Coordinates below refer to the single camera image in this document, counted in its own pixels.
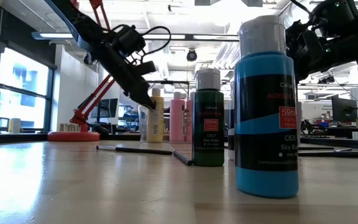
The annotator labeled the red desk lamp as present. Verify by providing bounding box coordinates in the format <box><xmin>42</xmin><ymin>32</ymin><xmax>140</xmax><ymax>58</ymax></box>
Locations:
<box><xmin>47</xmin><ymin>0</ymin><xmax>117</xmax><ymax>143</ymax></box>

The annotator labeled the black ceiling camera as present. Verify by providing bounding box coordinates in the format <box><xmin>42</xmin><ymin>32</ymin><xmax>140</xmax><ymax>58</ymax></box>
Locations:
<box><xmin>186</xmin><ymin>48</ymin><xmax>198</xmax><ymax>62</ymax></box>

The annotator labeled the black computer monitor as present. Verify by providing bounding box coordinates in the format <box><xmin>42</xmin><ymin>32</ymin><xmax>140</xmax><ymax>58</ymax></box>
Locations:
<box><xmin>331</xmin><ymin>95</ymin><xmax>358</xmax><ymax>124</ymax></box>
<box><xmin>99</xmin><ymin>98</ymin><xmax>119</xmax><ymax>119</ymax></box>

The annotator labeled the black background desk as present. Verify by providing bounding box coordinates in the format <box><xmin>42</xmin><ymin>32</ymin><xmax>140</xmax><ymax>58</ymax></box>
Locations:
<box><xmin>301</xmin><ymin>126</ymin><xmax>358</xmax><ymax>140</ymax></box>

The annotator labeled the small sky blue paint bottle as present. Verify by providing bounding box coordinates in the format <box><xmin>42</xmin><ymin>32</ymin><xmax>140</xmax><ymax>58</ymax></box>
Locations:
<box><xmin>234</xmin><ymin>15</ymin><xmax>300</xmax><ymax>199</ymax></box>

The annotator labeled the small sap green paint bottle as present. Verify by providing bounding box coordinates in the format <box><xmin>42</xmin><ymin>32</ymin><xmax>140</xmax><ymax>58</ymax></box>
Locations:
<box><xmin>192</xmin><ymin>68</ymin><xmax>225</xmax><ymax>167</ymax></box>

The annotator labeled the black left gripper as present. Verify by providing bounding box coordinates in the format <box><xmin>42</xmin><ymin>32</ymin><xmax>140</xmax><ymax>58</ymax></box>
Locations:
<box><xmin>88</xmin><ymin>35</ymin><xmax>157</xmax><ymax>110</ymax></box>

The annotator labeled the large yellow paint bottle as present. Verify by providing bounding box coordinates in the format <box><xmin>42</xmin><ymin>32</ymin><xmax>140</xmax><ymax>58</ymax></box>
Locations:
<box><xmin>147</xmin><ymin>88</ymin><xmax>165</xmax><ymax>143</ymax></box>

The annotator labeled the thin black paintbrush silver ferrule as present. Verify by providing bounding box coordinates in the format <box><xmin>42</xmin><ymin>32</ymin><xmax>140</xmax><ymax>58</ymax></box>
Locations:
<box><xmin>298</xmin><ymin>146</ymin><xmax>353</xmax><ymax>152</ymax></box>

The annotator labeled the purple plastic cup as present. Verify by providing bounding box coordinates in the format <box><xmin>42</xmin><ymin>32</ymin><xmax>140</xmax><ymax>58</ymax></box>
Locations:
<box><xmin>296</xmin><ymin>101</ymin><xmax>303</xmax><ymax>147</ymax></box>

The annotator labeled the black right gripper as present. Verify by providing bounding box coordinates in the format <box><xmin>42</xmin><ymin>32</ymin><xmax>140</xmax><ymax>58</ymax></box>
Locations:
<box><xmin>286</xmin><ymin>21</ymin><xmax>332</xmax><ymax>82</ymax></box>

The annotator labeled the white canister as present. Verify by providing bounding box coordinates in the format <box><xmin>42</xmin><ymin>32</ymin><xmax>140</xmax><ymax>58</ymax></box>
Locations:
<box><xmin>9</xmin><ymin>118</ymin><xmax>22</xmax><ymax>134</ymax></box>

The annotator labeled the black camera cable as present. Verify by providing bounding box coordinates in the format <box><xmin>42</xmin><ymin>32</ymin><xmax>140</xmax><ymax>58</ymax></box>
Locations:
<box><xmin>107</xmin><ymin>25</ymin><xmax>172</xmax><ymax>63</ymax></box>

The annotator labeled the black metal gantry frame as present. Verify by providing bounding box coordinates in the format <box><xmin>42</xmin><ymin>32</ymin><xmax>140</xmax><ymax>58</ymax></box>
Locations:
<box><xmin>146</xmin><ymin>80</ymin><xmax>191</xmax><ymax>100</ymax></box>

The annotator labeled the clear plastic bin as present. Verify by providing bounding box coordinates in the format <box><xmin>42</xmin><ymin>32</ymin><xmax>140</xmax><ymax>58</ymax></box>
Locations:
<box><xmin>137</xmin><ymin>105</ymin><xmax>194</xmax><ymax>144</ymax></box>

